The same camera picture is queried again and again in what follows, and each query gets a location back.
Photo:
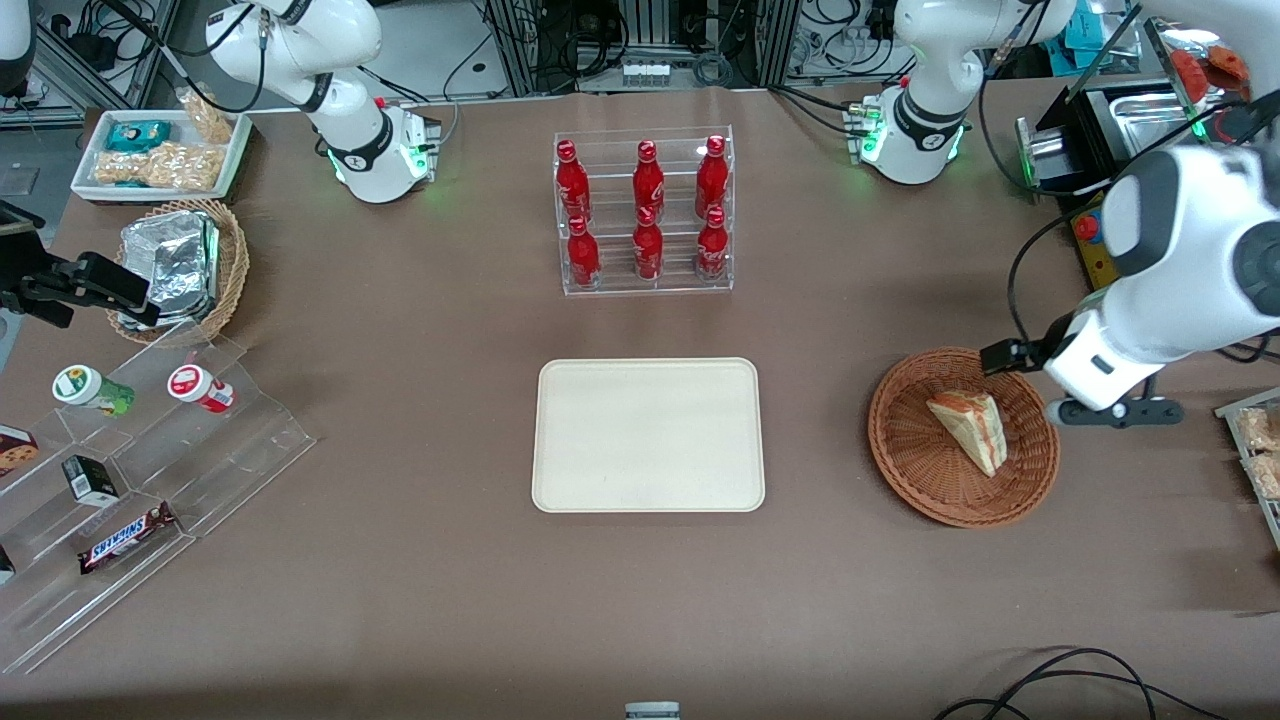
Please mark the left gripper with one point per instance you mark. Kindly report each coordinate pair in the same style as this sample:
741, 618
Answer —
1012, 355

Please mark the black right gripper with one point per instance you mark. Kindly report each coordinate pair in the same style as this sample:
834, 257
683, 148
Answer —
30, 283

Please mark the triangle sandwich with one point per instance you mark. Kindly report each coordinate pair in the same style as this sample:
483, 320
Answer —
972, 430

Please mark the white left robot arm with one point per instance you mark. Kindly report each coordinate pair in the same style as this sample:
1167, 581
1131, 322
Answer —
1200, 250

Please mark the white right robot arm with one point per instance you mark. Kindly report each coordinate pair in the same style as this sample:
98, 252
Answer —
340, 60

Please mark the brown wicker basket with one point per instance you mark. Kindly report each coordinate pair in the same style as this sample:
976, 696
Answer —
920, 460

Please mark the white rectangular snack tray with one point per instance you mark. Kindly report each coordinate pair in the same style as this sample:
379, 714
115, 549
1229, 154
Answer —
90, 160

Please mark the light wicker basket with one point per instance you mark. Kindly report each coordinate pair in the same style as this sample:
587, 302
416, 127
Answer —
232, 265

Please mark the cream plastic tray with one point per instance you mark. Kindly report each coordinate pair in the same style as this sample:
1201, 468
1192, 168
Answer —
648, 435

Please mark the green lidded cup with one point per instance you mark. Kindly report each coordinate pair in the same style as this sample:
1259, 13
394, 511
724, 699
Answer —
88, 388

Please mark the yellow emergency stop box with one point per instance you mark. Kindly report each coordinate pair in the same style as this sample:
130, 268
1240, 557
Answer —
1096, 255

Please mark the silver foil packages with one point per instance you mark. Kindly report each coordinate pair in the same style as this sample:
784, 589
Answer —
175, 265

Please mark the brown cookie box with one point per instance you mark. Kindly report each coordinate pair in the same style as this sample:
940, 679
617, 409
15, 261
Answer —
15, 452

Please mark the large clear peanut bag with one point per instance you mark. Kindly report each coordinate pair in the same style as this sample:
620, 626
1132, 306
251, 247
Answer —
165, 167

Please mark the red lidded cup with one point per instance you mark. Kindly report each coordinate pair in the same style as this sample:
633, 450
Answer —
198, 386

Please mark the teal snack packet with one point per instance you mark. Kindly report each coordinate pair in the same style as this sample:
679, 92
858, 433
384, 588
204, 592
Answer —
137, 135

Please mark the small black carton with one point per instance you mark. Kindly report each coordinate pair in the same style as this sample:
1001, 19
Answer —
90, 480

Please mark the black food warmer cabinet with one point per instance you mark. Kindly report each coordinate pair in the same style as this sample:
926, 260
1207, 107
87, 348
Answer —
1085, 140

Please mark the small clear snack bag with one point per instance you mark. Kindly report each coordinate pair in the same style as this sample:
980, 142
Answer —
208, 118

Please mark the clear acrylic stepped stand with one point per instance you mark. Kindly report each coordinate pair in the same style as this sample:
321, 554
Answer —
230, 460

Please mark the snickers bar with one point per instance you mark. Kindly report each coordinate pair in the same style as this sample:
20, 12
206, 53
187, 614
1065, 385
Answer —
125, 538

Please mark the wrapped bread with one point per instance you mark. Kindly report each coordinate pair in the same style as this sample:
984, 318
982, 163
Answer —
1266, 475
1262, 430

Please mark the steel food pan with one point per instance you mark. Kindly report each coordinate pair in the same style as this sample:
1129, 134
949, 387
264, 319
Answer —
1150, 108

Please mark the metal bread rack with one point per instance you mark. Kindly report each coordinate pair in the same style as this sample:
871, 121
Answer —
1262, 500

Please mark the red cola bottle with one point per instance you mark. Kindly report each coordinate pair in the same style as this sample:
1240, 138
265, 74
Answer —
648, 182
583, 255
648, 250
572, 185
712, 250
711, 180

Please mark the clear acrylic bottle rack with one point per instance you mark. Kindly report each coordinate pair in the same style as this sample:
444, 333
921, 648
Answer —
680, 285

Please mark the red packaged food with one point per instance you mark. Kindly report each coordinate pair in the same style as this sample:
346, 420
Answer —
1210, 70

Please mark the grey device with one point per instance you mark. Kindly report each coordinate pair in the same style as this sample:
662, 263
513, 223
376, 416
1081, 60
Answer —
652, 711

